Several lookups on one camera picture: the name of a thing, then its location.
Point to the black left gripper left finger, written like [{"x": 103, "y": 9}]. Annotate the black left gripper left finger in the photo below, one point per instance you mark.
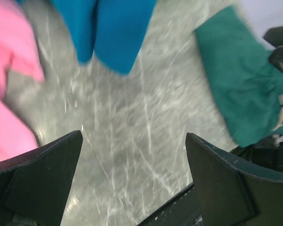
[{"x": 36, "y": 184}]

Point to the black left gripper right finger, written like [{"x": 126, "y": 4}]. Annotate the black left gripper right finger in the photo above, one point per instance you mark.
[{"x": 243, "y": 187}]

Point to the pink t shirt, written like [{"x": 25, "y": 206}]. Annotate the pink t shirt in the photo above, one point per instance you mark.
[{"x": 18, "y": 53}]

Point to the blue t shirt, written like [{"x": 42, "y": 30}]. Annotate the blue t shirt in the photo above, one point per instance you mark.
[{"x": 113, "y": 30}]

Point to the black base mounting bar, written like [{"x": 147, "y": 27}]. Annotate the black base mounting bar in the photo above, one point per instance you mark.
[{"x": 181, "y": 210}]

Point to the dark green shorts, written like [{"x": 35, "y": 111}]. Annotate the dark green shorts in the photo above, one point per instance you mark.
[{"x": 246, "y": 88}]

